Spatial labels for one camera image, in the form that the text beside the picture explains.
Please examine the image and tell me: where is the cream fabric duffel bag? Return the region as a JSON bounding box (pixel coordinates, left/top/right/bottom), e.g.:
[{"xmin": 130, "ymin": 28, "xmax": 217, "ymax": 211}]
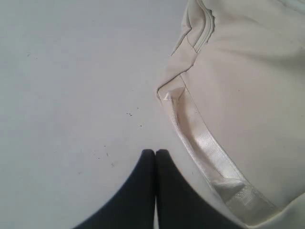
[{"xmin": 157, "ymin": 0, "xmax": 305, "ymax": 229}]

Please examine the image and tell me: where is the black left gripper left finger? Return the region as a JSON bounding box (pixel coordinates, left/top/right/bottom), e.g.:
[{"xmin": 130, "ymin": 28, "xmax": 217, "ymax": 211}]
[{"xmin": 76, "ymin": 149, "xmax": 156, "ymax": 229}]

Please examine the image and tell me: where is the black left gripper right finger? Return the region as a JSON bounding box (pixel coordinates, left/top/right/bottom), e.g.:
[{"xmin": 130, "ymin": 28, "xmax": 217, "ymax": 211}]
[{"xmin": 155, "ymin": 149, "xmax": 238, "ymax": 229}]

